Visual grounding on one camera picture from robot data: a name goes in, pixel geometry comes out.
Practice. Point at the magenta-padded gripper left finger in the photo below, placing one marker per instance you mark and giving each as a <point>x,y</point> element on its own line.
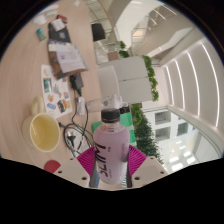
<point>85,161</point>

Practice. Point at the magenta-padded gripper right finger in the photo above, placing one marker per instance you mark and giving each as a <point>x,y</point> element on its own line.
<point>137,160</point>

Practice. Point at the purple drink bottle black cap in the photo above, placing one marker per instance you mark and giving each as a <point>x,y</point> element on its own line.
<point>111,153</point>

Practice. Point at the row of green hedge plants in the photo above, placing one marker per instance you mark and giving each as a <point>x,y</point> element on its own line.
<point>146,136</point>

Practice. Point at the flat round red coaster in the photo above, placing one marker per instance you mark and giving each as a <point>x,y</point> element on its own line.
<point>52,166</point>

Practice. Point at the cream yellow mug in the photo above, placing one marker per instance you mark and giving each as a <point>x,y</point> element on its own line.
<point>43,133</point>

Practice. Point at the white power adapter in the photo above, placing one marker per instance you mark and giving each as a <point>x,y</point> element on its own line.
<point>81,106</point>

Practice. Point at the clear plastic lidded tumbler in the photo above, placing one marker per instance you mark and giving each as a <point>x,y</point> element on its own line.
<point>100,104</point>

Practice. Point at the colourful sticker sheet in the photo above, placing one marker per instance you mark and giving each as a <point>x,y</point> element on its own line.
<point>55,90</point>

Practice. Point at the black power adapter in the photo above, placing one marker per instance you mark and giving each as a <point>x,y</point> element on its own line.
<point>76,81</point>

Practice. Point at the green plants on cabinet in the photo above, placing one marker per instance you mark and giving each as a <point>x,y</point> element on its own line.
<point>151,76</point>

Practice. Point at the ceiling strip lights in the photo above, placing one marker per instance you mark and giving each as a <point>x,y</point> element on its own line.
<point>193,83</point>

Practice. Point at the wooden planter with plants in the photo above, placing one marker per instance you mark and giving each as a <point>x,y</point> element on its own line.
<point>116,53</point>

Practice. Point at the black chair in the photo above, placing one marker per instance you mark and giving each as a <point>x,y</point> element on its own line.
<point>98,31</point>

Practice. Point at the white computer mouse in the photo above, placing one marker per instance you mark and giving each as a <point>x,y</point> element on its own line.
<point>40,20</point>

